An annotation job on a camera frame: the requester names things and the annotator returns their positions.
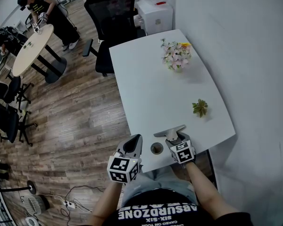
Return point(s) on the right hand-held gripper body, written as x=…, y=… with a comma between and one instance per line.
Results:
x=182, y=150

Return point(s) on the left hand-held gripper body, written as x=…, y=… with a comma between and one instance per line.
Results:
x=122, y=167

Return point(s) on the small green succulent object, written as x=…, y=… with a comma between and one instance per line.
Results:
x=200, y=107

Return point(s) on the person's right forearm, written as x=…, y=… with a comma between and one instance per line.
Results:
x=207, y=194

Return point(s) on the person's left forearm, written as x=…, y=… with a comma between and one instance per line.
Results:
x=103, y=204

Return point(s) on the person's light jeans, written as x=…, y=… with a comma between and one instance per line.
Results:
x=155, y=180

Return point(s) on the person's black printed shirt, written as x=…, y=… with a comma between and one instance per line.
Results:
x=160, y=208

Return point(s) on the white power strip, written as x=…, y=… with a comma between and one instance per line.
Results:
x=69, y=204

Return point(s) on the white table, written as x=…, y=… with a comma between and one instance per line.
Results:
x=151, y=86

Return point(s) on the black round stand base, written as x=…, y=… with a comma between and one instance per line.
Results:
x=32, y=187

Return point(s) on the small floor fan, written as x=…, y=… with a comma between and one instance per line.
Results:
x=36, y=204

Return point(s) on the pink flower bouquet pot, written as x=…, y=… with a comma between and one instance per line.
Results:
x=176, y=55

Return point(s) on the small yellow item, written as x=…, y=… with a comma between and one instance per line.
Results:
x=186, y=44

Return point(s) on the black swivel chair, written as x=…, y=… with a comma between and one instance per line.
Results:
x=11, y=91
x=9, y=123

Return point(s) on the white cabinet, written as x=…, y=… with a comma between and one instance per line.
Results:
x=155, y=16

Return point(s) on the round wooden table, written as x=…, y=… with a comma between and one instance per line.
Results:
x=33, y=52

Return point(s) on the black mesh office chair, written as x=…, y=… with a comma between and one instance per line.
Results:
x=113, y=15

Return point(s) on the small plants on wooden table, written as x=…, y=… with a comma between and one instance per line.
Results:
x=28, y=45

